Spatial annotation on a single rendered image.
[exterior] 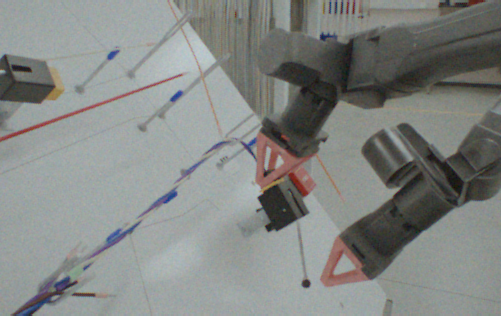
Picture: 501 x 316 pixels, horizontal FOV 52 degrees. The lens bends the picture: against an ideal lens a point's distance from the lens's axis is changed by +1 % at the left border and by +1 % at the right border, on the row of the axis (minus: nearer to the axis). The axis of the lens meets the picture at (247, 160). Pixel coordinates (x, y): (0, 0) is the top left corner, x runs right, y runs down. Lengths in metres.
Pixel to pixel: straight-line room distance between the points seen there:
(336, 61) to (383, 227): 0.21
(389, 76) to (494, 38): 0.12
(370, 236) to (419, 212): 0.07
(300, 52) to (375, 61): 0.08
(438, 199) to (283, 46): 0.25
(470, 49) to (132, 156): 0.40
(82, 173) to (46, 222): 0.08
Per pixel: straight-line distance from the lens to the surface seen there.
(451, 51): 0.51
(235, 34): 1.36
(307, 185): 0.89
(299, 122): 0.66
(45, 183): 0.56
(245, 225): 0.74
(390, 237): 0.64
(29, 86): 0.53
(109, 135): 0.65
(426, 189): 0.62
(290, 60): 0.58
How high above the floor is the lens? 1.42
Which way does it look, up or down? 18 degrees down
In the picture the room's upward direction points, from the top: straight up
